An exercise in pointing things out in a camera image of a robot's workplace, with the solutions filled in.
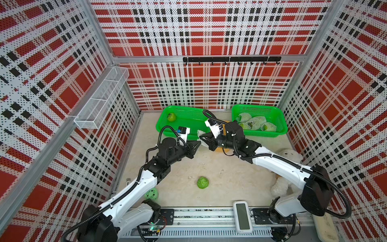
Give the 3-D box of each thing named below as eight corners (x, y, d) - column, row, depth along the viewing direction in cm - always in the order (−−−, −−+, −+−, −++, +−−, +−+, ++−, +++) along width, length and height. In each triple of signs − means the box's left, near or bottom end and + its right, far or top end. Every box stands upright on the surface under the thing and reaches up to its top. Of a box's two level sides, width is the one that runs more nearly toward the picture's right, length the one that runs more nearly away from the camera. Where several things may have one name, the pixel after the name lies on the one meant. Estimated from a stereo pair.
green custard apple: (195, 184, 86) (195, 181, 82) (202, 177, 89) (202, 174, 84) (202, 191, 84) (202, 188, 79) (209, 184, 86) (209, 181, 82)
